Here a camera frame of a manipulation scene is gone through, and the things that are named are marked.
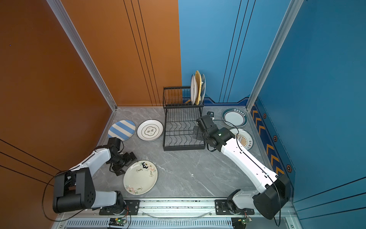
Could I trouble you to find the aluminium front rail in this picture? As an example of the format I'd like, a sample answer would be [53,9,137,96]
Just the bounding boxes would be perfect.
[52,198,302,229]

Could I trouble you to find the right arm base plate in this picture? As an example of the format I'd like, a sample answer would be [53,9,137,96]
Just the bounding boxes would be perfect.
[214,199,255,216]

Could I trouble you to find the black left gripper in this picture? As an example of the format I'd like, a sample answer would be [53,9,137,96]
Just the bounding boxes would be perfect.
[110,151,138,175]

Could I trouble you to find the black wire dish rack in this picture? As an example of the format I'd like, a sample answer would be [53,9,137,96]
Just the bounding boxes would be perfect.
[163,86,205,151]

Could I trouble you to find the blue striped plate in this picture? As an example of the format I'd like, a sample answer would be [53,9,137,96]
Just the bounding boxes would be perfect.
[199,74,206,105]
[107,120,136,141]

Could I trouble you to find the white plate red characters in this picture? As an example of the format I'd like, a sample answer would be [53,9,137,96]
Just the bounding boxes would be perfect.
[190,75,197,105]

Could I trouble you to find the orange sunburst plate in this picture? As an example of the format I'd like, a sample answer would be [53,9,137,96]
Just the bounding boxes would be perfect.
[230,128,254,150]

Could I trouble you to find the white flower outline plate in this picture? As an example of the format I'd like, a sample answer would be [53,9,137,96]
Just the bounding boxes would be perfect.
[136,119,164,141]

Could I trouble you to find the yellow woven tray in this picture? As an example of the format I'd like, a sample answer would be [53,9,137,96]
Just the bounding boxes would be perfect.
[195,71,202,105]

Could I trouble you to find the cream floral plate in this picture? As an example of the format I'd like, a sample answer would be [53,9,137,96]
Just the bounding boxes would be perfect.
[124,160,158,195]

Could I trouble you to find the circuit board right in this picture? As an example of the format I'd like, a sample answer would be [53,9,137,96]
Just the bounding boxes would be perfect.
[231,218,252,229]

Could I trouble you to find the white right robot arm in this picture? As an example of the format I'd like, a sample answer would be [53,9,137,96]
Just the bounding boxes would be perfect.
[196,114,291,219]

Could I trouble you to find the green circuit board left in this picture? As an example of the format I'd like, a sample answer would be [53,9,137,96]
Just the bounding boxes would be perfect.
[108,218,128,229]

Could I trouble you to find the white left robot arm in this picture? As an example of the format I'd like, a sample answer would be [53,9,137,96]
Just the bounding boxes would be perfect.
[52,137,137,215]

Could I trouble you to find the aluminium corner post left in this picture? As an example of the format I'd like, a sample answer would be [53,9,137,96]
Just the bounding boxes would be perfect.
[47,0,118,112]

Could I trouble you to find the green rimmed white plate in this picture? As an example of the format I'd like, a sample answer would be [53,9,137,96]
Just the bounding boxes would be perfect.
[222,108,248,128]

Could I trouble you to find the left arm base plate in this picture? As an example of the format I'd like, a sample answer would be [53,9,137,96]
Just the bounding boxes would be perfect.
[99,199,140,216]

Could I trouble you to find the aluminium corner post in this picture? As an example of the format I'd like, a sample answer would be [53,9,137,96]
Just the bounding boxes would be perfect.
[47,0,118,112]
[246,0,304,112]

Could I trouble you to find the aluminium corner post right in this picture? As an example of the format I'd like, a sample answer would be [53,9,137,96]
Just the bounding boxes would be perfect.
[246,0,304,112]

